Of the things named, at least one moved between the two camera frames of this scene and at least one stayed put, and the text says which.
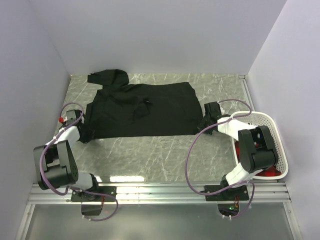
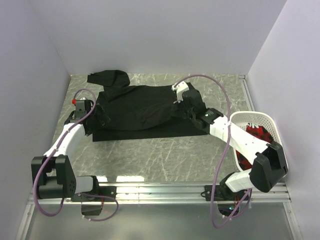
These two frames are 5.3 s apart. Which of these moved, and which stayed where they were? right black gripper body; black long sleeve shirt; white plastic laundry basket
Moved: right black gripper body
Stayed: black long sleeve shirt; white plastic laundry basket
